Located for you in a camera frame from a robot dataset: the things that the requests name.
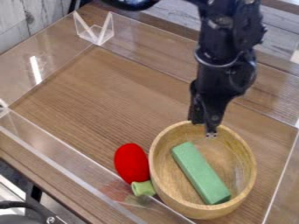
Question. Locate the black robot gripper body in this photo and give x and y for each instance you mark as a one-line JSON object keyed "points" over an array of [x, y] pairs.
{"points": [[223, 80]]}

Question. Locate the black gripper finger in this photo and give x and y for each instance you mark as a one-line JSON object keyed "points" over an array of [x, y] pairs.
{"points": [[214, 113], [197, 111]]}

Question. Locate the brown wooden bowl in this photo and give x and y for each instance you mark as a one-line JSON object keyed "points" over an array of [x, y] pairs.
{"points": [[231, 159]]}

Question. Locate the green rectangular block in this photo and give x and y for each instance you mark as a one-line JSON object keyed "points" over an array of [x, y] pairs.
{"points": [[197, 169]]}

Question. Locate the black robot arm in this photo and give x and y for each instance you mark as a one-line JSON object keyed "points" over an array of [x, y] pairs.
{"points": [[231, 30]]}

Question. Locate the red plush radish toy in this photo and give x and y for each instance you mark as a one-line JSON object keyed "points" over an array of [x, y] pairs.
{"points": [[133, 168]]}

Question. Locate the clear acrylic corner bracket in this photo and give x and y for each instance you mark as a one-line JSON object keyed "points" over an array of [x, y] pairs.
{"points": [[98, 35]]}

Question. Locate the black stand with cable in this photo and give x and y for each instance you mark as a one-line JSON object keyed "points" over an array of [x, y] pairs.
{"points": [[23, 209]]}

